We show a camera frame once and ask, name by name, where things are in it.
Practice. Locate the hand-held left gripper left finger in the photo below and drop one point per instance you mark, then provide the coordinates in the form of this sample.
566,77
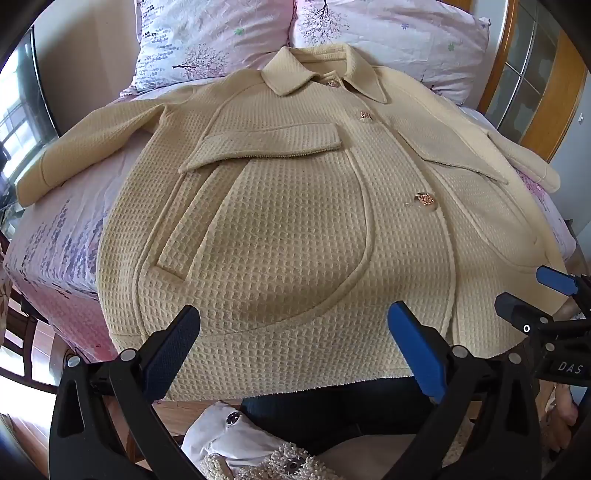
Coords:
173,350

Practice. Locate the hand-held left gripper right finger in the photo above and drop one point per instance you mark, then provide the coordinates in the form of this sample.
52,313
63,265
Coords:
418,346

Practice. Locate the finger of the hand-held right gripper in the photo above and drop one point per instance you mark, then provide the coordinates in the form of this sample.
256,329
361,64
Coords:
519,309
556,278

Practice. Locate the cream waffle-knit jacket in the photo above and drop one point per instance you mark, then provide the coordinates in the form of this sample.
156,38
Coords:
286,230

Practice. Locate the person's right hand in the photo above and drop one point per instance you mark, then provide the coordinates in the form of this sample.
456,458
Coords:
567,406

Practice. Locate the white garment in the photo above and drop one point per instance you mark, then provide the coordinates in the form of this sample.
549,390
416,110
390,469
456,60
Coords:
207,438

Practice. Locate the person's dark trousers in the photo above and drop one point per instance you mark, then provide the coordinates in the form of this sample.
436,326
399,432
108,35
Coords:
341,415

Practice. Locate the dark wooden chair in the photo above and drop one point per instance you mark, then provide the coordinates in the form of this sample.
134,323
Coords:
27,325

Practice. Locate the cream beaded bag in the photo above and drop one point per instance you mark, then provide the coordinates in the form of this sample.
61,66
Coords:
277,461

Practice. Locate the pink floral bed sheet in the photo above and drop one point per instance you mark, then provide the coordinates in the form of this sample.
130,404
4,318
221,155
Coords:
69,240

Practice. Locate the wooden door with glass panes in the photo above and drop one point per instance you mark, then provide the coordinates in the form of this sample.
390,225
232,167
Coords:
521,64

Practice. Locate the window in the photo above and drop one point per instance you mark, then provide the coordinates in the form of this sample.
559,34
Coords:
18,115

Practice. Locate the pink floral pillow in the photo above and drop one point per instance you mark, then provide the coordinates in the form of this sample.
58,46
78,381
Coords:
203,41
392,37

